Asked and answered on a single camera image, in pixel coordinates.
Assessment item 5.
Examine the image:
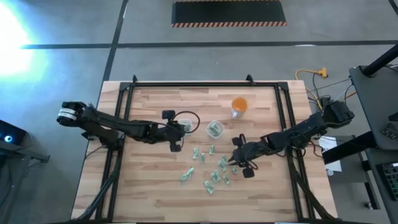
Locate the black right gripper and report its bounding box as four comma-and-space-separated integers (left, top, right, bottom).
228, 134, 271, 179

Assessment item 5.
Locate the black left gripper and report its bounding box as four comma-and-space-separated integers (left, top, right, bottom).
149, 110, 187, 153

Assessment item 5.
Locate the clear plastic container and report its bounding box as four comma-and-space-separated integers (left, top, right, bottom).
177, 118, 194, 136
205, 119, 225, 139

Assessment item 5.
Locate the white paper sheet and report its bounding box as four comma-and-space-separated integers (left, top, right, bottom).
317, 135, 343, 173

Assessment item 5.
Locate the black power strip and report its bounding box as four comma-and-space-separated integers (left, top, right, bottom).
320, 95, 332, 110

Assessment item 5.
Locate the black desk support beam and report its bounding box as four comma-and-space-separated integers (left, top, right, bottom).
322, 130, 379, 165

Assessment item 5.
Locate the black desk leg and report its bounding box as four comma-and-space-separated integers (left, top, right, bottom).
357, 152, 380, 210

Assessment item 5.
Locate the black hazard-striped mat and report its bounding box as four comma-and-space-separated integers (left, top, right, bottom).
170, 0, 287, 28

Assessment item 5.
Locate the grey desk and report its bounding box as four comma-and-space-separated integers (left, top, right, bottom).
348, 64, 398, 151
365, 147, 398, 224

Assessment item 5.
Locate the grey metal stand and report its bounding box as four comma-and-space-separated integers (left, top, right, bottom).
0, 136, 50, 164

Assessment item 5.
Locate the black controller pad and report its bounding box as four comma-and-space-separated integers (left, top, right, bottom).
381, 123, 398, 140

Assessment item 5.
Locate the black keyboard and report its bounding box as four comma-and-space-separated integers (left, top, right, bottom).
377, 161, 398, 202

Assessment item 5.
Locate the black computer blue light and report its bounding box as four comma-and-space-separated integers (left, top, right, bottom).
0, 119, 28, 146

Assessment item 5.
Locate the black vertical pole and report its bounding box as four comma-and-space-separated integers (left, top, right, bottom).
362, 43, 398, 77

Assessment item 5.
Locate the black camera cable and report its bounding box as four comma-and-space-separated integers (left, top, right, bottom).
172, 110, 201, 134

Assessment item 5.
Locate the yellow mug white handle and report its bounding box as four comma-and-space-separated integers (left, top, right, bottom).
230, 96, 249, 119

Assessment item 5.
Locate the black aluminium table frame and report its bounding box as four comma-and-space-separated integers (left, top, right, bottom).
73, 81, 335, 223

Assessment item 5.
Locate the yellow extension cord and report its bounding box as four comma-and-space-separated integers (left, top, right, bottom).
294, 67, 329, 110

